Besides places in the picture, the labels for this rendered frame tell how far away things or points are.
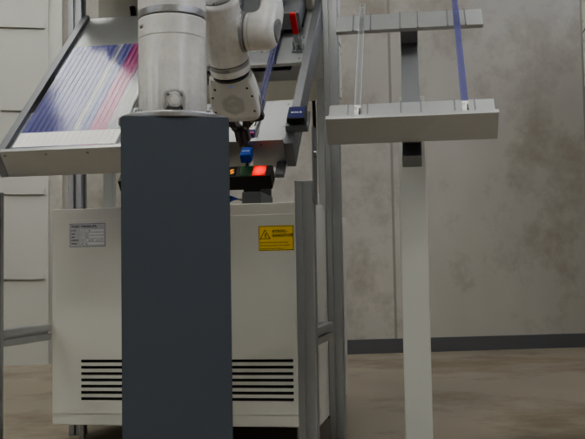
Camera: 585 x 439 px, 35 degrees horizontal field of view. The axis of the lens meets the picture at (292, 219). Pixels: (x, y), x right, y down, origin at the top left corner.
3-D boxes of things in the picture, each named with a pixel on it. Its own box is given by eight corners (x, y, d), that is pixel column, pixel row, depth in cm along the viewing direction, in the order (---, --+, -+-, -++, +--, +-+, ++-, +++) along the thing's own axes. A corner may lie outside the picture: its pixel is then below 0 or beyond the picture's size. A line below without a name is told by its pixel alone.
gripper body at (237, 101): (202, 78, 186) (211, 125, 193) (252, 76, 185) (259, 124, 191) (209, 60, 192) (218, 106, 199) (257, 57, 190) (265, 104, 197)
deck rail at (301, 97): (296, 166, 205) (292, 143, 201) (286, 166, 205) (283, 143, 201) (324, 19, 260) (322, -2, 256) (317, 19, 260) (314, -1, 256)
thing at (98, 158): (286, 166, 205) (282, 139, 201) (9, 177, 216) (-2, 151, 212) (287, 163, 206) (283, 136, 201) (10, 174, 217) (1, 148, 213)
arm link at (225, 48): (257, 48, 189) (214, 49, 191) (246, -12, 181) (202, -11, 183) (246, 69, 183) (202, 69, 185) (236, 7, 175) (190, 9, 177)
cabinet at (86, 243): (319, 452, 227) (314, 200, 231) (51, 449, 239) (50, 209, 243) (348, 414, 291) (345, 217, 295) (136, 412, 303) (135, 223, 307)
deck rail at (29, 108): (9, 177, 216) (0, 155, 212) (1, 177, 216) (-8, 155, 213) (94, 34, 271) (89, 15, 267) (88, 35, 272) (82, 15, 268)
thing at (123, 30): (305, 78, 234) (302, 60, 231) (59, 91, 246) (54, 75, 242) (317, 19, 260) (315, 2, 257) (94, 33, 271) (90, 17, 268)
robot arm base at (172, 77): (231, 116, 155) (231, 8, 156) (117, 115, 152) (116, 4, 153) (222, 134, 174) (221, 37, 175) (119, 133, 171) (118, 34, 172)
